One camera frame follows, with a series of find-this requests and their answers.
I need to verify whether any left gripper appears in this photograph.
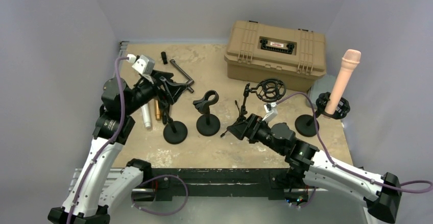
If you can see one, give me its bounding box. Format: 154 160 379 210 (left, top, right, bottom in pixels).
123 69 187 115

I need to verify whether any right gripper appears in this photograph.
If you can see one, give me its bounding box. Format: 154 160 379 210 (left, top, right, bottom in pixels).
227 113 285 155

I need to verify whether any black round-base mic stand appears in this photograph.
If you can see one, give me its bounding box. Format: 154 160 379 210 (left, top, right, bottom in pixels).
193 90 221 136

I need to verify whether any gold microphone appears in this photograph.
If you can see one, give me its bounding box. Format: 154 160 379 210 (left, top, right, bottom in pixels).
154 99 161 121

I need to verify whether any white microphone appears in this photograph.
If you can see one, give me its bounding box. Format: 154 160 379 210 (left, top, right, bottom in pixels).
141 103 152 130

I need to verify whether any black tripod shock-mount stand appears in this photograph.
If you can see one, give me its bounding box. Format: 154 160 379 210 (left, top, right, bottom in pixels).
220 78 287 138

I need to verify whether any black clip mic stand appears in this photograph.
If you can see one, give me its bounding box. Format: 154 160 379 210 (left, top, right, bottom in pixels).
159 101 188 144

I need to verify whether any black microphone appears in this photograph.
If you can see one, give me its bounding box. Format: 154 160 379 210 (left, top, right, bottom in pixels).
161 105 169 125

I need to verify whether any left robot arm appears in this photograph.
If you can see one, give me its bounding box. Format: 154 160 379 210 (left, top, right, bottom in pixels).
47 70 187 223

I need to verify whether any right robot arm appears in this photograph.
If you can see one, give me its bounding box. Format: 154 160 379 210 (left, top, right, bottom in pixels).
227 114 402 223

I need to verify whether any pink microphone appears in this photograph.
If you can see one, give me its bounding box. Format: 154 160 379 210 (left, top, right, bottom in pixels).
325 49 362 115

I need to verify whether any small black cylinder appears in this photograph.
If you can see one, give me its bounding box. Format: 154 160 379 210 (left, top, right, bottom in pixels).
161 52 168 65

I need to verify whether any tan plastic case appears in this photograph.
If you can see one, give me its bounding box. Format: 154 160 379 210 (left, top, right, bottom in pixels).
224 20 327 92

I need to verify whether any grey pad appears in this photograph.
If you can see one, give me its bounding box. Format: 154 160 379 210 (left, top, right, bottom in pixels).
307 74 336 110

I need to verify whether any dark metal L bracket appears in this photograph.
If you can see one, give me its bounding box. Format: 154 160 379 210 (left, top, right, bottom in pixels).
169 59 195 93

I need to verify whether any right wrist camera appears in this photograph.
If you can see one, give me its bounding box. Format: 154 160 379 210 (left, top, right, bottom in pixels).
263 102 278 123

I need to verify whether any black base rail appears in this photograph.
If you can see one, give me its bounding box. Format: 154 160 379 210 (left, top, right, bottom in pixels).
133 168 314 204

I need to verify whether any black shock-mount round stand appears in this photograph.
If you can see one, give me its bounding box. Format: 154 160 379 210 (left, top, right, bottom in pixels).
295 92 351 137

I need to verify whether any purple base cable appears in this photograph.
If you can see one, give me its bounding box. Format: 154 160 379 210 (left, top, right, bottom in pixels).
130 174 189 216

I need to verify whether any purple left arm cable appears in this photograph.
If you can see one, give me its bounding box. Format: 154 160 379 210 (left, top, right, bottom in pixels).
66 57 131 224

